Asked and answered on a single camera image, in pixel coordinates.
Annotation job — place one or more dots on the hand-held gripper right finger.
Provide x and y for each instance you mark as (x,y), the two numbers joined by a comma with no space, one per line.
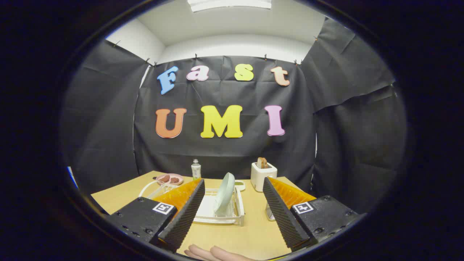
(282,217)

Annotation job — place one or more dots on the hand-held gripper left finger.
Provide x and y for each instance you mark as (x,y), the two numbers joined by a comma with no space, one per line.
(188,214)

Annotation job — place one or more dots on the pale green plate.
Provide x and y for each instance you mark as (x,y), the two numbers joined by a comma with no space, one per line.
(224,192)

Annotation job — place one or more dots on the small pink plate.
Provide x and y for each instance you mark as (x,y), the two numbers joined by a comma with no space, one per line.
(179,179)

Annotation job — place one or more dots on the white divided condiment dish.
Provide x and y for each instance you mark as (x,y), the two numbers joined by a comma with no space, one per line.
(240,185)

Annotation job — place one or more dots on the small clear bottle green label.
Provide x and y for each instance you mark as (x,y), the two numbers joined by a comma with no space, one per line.
(196,170)

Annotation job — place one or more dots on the white toaster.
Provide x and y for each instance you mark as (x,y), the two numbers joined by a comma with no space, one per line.
(259,178)

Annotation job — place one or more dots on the brown bread slice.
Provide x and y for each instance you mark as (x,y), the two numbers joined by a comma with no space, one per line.
(262,163)

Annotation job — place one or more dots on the black backdrop cloth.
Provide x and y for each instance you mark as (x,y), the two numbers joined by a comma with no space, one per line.
(217,152)

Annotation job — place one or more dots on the ceiling light panel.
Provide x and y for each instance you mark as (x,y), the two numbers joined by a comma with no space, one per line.
(228,4)

